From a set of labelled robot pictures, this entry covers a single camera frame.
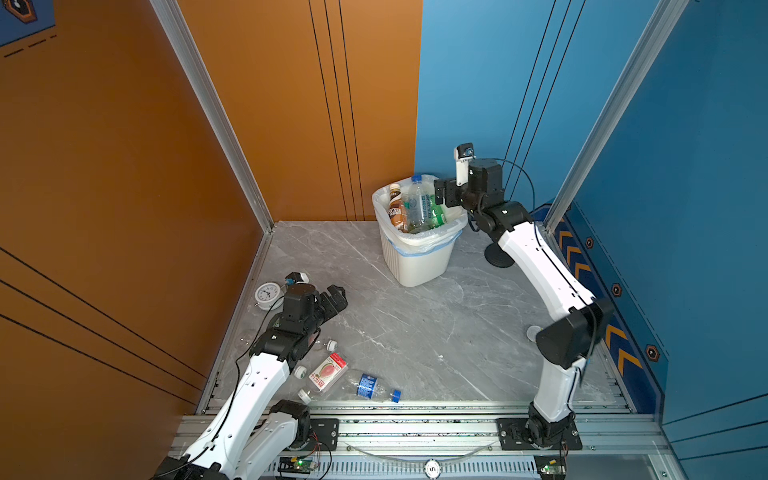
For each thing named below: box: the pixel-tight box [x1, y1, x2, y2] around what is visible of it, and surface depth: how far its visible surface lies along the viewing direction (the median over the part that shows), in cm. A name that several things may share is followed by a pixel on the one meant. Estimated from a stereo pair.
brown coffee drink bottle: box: [388, 183, 408, 233], surface depth 88 cm
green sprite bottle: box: [431, 204, 445, 228], surface depth 97 cm
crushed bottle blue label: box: [345, 373, 403, 403], surface depth 79 cm
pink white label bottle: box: [298, 352, 349, 405], surface depth 81 cm
